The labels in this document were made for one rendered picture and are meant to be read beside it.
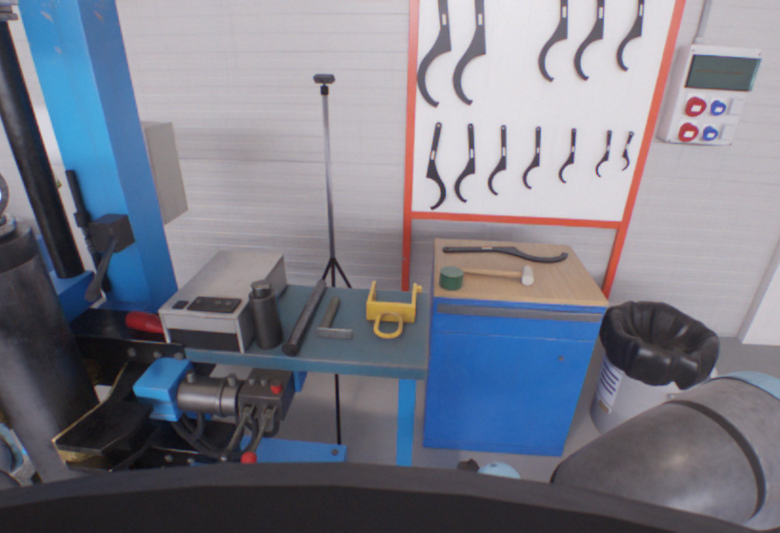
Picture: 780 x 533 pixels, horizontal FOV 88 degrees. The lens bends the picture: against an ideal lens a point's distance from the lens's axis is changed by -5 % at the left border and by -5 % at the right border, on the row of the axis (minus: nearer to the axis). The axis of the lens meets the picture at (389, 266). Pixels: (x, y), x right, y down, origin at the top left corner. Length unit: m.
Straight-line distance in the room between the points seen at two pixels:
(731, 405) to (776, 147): 3.06
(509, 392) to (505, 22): 1.97
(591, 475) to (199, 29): 2.97
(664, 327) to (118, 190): 2.52
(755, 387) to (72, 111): 1.57
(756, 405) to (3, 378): 1.42
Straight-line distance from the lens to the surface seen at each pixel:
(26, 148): 1.59
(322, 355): 1.25
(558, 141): 2.86
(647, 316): 2.65
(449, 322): 1.88
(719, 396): 0.51
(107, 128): 1.48
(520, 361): 2.04
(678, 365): 2.33
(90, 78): 1.47
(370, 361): 1.22
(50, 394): 1.40
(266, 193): 3.08
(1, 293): 1.26
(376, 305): 1.35
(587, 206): 3.03
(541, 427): 2.35
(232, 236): 3.31
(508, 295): 1.83
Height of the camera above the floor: 1.84
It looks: 27 degrees down
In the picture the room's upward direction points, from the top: 1 degrees clockwise
